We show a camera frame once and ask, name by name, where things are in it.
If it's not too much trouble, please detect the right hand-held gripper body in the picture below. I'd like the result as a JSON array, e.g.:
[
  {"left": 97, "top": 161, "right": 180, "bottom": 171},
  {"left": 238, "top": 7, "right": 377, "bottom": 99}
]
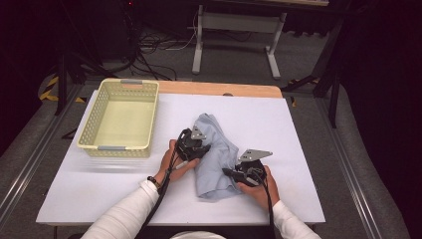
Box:
[{"left": 236, "top": 149, "right": 274, "bottom": 187}]

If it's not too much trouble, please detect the person's left hand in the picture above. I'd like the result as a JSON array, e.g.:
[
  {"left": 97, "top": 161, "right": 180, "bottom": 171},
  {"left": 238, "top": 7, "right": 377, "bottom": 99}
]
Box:
[{"left": 155, "top": 139, "right": 201, "bottom": 183}]

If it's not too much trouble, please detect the grey metal desk frame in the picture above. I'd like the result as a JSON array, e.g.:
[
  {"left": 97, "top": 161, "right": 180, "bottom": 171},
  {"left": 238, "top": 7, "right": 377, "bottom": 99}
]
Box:
[{"left": 191, "top": 0, "right": 329, "bottom": 80}]

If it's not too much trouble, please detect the black metal stand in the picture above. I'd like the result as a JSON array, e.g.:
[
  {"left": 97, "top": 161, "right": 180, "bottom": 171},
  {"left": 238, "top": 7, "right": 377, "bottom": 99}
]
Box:
[
  {"left": 281, "top": 6, "right": 346, "bottom": 128},
  {"left": 54, "top": 0, "right": 110, "bottom": 117}
]

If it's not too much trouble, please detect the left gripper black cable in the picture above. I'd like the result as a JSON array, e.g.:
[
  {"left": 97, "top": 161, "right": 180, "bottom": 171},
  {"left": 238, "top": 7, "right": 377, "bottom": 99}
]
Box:
[{"left": 133, "top": 130, "right": 187, "bottom": 239}]

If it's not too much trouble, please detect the bundle of floor cables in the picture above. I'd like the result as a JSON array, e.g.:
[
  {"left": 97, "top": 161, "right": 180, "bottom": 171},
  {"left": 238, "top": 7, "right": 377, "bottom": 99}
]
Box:
[{"left": 130, "top": 19, "right": 200, "bottom": 82}]

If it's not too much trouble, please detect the pale yellow perforated plastic basket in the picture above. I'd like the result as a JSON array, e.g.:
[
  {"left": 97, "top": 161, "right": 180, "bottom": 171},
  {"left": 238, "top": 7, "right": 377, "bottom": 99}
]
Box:
[{"left": 77, "top": 78, "right": 160, "bottom": 158}]

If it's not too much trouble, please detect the light grey-blue tank top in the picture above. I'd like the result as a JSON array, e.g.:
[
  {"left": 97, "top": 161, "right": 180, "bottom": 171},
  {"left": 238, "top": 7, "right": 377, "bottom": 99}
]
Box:
[{"left": 193, "top": 113, "right": 247, "bottom": 202}]

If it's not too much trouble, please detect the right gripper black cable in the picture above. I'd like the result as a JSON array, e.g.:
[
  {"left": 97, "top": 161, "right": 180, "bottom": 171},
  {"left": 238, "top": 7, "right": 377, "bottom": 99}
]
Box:
[{"left": 255, "top": 168, "right": 277, "bottom": 239}]

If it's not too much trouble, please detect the person's right hand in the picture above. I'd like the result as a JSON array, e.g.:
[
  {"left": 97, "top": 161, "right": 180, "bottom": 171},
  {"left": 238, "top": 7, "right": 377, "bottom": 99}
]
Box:
[{"left": 237, "top": 165, "right": 281, "bottom": 211}]

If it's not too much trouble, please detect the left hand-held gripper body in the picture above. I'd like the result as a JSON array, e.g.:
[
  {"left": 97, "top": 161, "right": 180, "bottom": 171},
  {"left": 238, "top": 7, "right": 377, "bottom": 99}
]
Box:
[{"left": 175, "top": 124, "right": 207, "bottom": 162}]

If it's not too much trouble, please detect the white table mat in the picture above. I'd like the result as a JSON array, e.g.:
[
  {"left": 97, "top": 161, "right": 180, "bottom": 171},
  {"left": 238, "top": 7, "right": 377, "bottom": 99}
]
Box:
[{"left": 35, "top": 93, "right": 326, "bottom": 227}]

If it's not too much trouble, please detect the dark bead bracelet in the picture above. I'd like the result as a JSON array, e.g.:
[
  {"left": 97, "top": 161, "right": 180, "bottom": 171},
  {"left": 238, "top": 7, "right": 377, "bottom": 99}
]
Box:
[{"left": 146, "top": 175, "right": 162, "bottom": 190}]

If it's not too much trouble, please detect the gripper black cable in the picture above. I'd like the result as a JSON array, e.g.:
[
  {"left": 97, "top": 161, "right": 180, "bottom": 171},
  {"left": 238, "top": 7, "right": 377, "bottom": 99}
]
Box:
[
  {"left": 133, "top": 130, "right": 187, "bottom": 239},
  {"left": 255, "top": 168, "right": 277, "bottom": 239}
]

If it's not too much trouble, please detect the person's torso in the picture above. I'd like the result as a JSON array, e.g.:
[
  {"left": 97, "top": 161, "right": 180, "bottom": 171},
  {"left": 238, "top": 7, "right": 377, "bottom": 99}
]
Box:
[{"left": 168, "top": 231, "right": 227, "bottom": 239}]

